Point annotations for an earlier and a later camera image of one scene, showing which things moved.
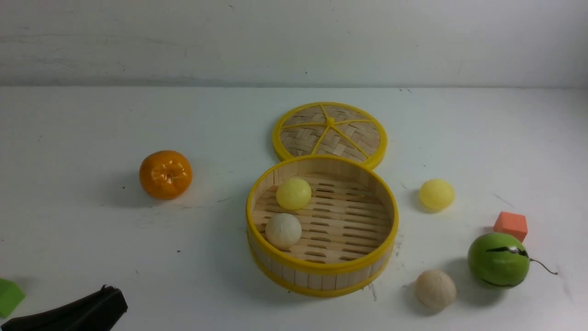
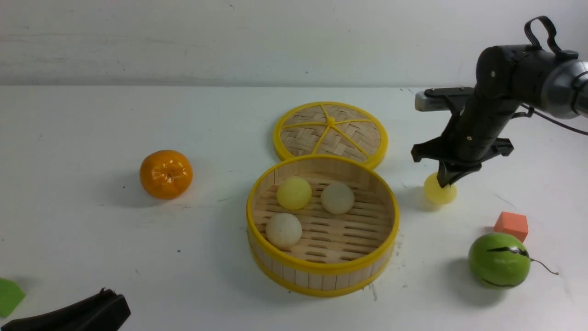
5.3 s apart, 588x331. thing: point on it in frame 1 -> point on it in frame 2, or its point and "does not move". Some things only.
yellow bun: x=293 y=193 does not move
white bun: x=283 y=231 does not move
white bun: x=435 y=289 -> x=337 y=198
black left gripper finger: x=98 y=312 does not move
